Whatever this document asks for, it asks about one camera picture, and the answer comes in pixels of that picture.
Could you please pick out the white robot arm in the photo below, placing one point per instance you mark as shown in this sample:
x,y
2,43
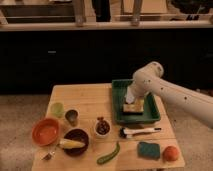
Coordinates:
x,y
149,79

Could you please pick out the white cup with nuts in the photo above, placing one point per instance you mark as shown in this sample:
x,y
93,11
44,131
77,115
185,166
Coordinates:
x,y
102,127

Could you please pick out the metal cup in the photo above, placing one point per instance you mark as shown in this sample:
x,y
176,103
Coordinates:
x,y
72,117

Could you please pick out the green plastic tray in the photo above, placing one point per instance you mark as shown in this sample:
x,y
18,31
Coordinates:
x,y
149,115

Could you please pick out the black and white brush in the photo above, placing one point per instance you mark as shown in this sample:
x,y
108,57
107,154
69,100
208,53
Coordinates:
x,y
128,133

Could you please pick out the light green cup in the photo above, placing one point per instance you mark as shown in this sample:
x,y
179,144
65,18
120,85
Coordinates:
x,y
57,109

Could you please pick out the dark brown bowl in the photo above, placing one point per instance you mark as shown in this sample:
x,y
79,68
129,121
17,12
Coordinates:
x,y
77,135

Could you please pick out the yellow corn cob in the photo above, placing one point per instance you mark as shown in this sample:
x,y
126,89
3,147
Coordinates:
x,y
70,144

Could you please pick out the green chili pepper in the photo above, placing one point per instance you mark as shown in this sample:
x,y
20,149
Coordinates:
x,y
106,158

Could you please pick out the teal sponge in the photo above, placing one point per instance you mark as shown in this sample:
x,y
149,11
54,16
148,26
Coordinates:
x,y
148,150

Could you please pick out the orange bowl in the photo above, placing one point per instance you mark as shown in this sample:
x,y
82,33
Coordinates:
x,y
45,132

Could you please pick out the metal fork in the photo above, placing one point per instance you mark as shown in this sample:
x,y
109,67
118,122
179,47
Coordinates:
x,y
50,154

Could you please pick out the orange fruit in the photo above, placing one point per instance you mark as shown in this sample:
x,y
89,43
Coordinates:
x,y
170,154

